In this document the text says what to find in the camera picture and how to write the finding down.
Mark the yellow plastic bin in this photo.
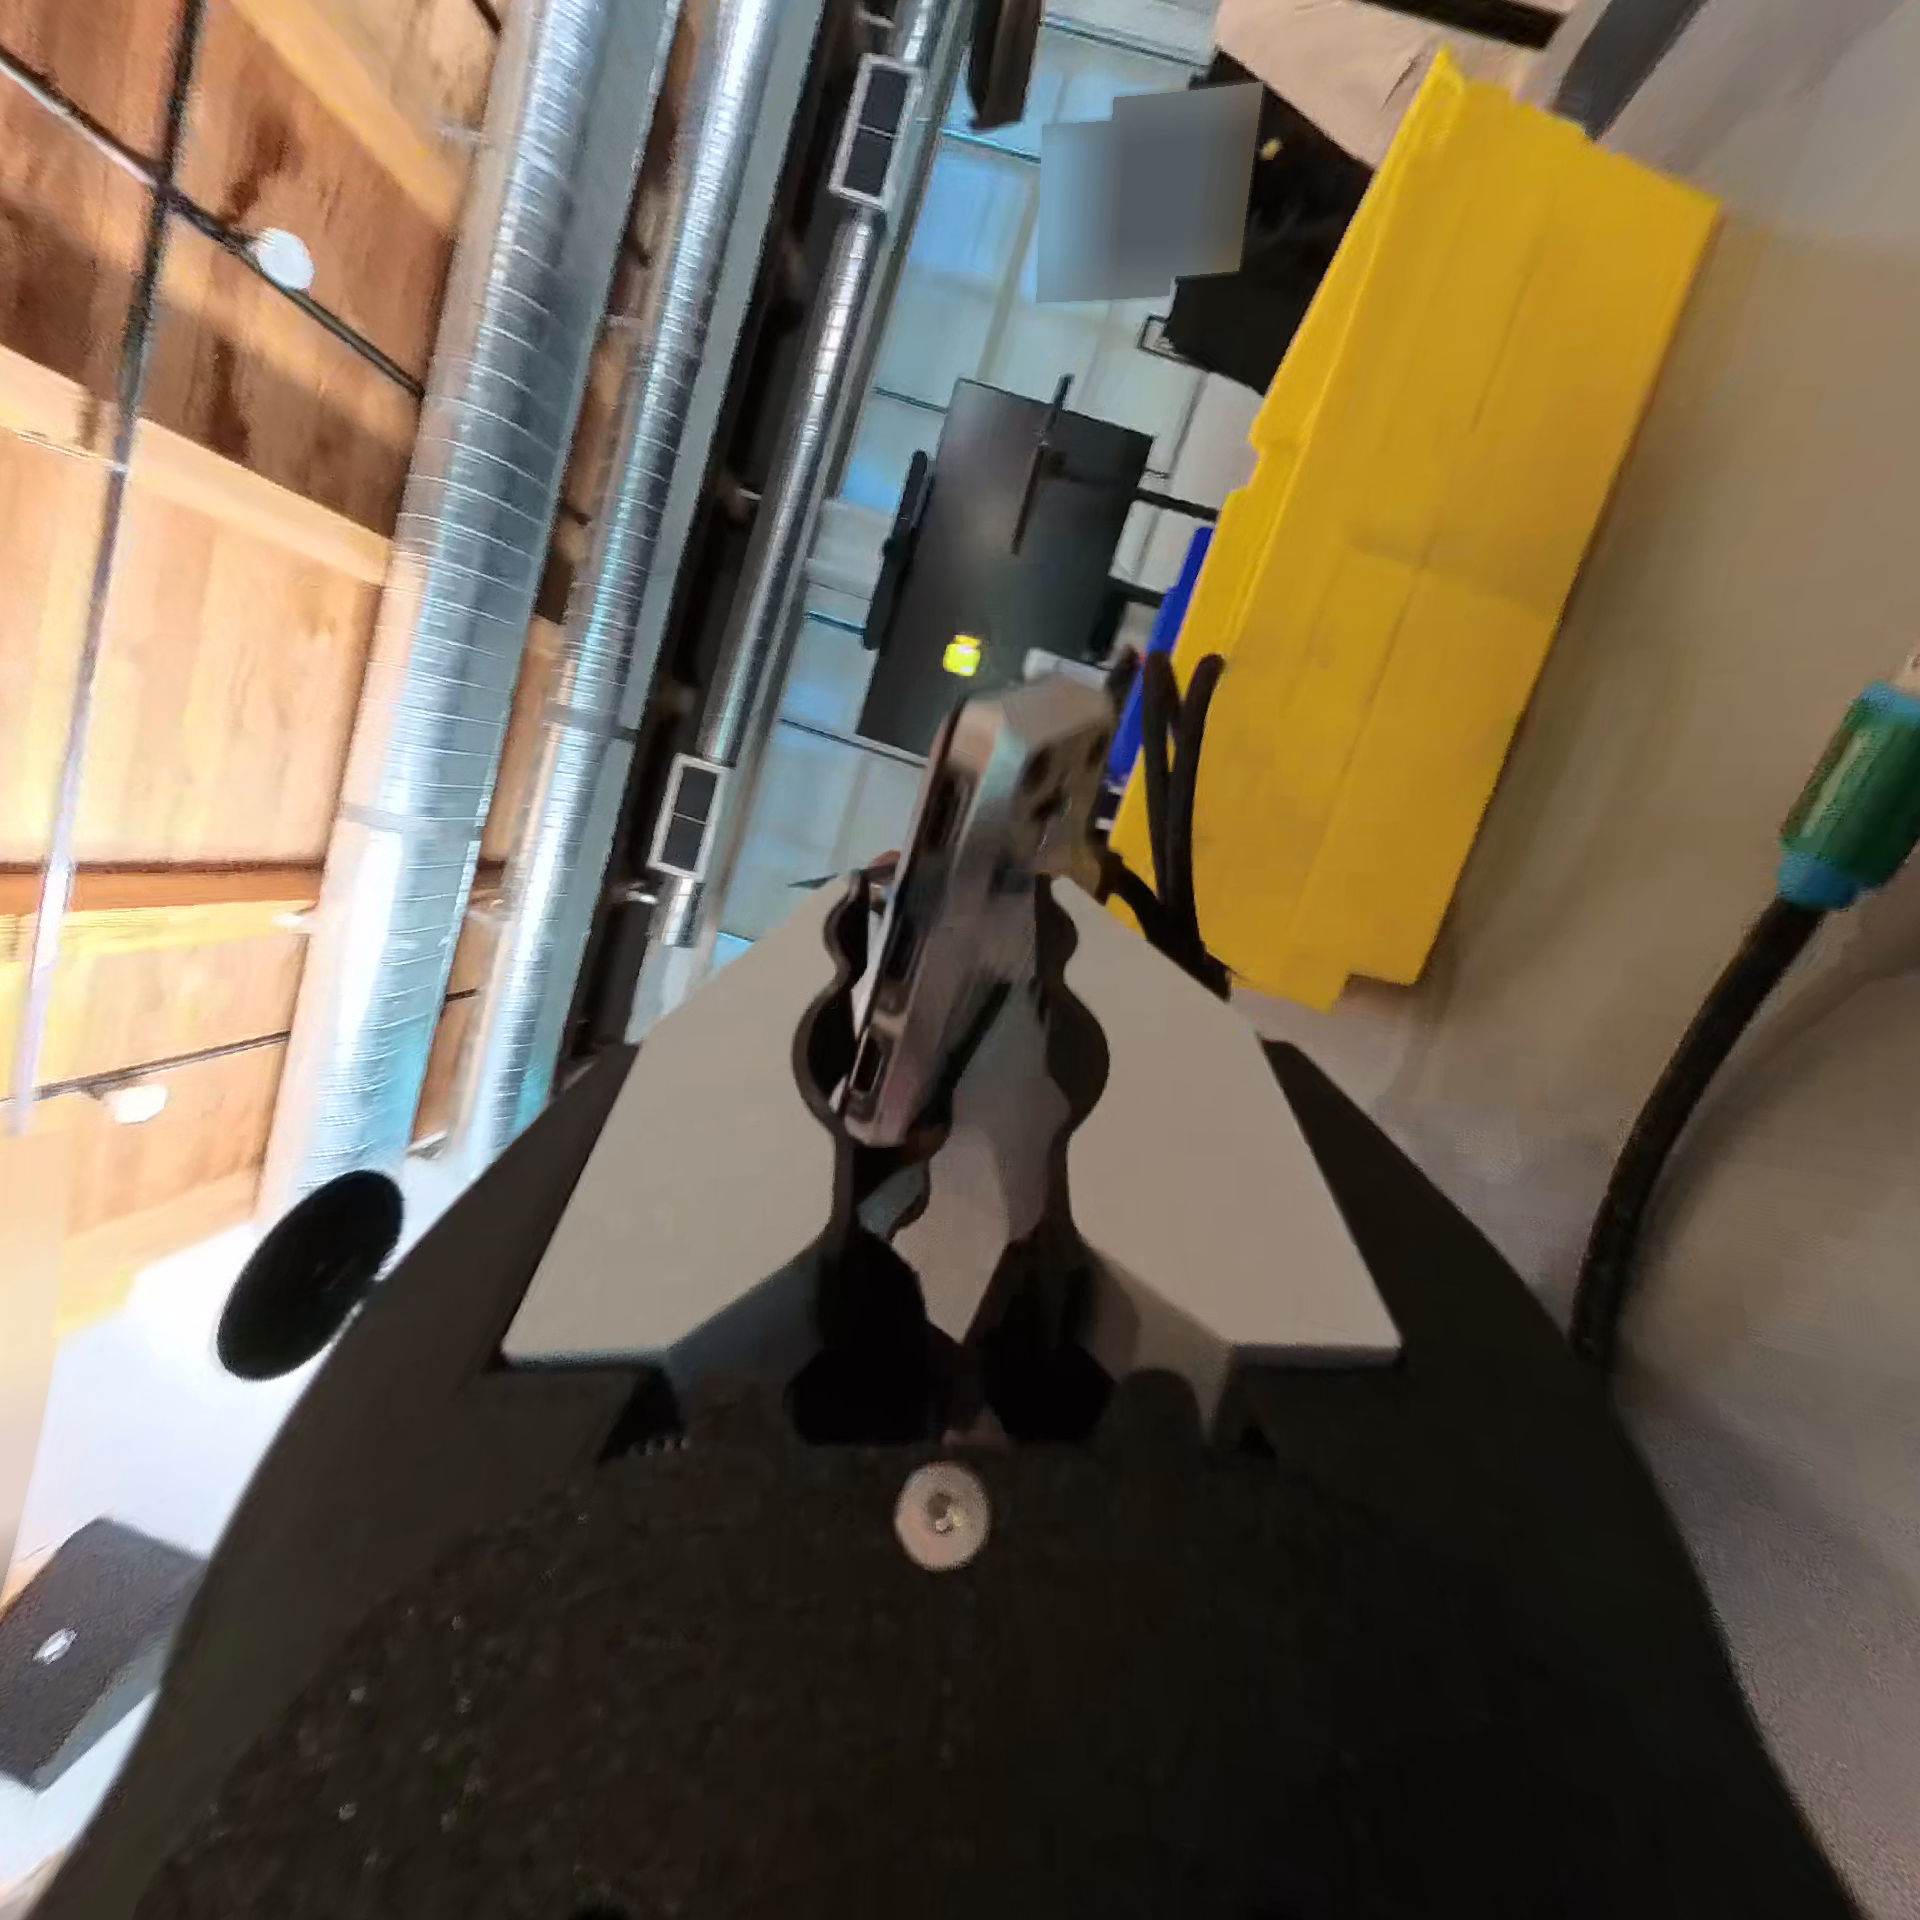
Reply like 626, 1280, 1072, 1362
1104, 49, 1724, 1010

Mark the narrow silver ventilation duct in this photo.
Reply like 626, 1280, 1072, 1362
653, 0, 978, 947

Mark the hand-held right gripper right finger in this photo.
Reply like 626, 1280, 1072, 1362
1044, 876, 1405, 1376

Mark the wide silver ventilation duct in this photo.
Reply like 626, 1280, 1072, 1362
262, 0, 722, 1246

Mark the grey metal USB hub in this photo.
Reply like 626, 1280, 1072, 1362
837, 644, 1239, 1149

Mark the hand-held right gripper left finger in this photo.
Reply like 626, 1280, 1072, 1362
497, 869, 905, 1376

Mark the blue plastic bin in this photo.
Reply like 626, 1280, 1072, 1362
1155, 527, 1219, 669

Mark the black round disc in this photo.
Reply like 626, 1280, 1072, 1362
216, 1172, 403, 1384

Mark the black cable with green plugs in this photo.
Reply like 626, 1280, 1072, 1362
1567, 651, 1920, 1370

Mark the cardboard box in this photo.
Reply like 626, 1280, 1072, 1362
1216, 0, 1564, 166

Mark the black monitor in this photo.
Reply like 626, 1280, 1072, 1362
857, 378, 1159, 756

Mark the dark grey box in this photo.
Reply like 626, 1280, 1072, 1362
0, 1516, 203, 1792

